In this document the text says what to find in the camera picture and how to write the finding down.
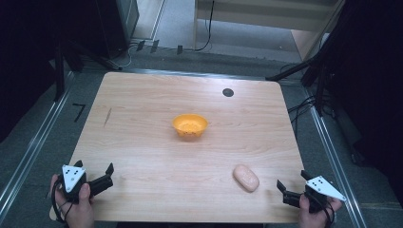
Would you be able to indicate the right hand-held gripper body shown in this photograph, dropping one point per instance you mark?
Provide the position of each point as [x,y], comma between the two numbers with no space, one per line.
[321,187]

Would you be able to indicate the orange plastic bowl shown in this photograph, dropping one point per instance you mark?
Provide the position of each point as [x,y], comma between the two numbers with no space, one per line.
[190,125]

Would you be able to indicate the dark curtain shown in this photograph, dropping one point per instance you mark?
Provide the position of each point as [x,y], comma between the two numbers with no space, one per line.
[25,63]
[374,95]

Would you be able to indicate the person's right hand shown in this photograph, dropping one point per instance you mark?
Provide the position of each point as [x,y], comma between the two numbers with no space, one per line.
[312,220]

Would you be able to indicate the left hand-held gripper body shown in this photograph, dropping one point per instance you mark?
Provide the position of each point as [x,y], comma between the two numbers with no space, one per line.
[73,179]

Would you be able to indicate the white low platform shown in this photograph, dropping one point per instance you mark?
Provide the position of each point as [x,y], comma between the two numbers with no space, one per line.
[253,19]

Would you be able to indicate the pink soap bar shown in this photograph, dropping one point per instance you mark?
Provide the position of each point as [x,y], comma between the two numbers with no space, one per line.
[246,178]

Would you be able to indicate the small black floor bracket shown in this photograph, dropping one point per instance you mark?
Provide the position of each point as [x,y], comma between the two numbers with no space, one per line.
[140,45]
[179,49]
[154,46]

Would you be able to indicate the metal floor rail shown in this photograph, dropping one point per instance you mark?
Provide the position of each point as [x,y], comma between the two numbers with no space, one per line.
[190,74]
[28,155]
[335,164]

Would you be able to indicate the black cabinet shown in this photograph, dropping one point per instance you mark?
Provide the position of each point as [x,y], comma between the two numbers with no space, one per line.
[117,25]

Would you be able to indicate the person's left hand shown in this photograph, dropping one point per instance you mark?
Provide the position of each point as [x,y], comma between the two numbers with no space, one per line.
[79,212]

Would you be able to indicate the black metal stand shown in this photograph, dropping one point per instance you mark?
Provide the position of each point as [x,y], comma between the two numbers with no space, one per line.
[59,72]
[291,71]

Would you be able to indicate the black round table grommet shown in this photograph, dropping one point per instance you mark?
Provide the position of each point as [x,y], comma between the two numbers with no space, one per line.
[228,92]

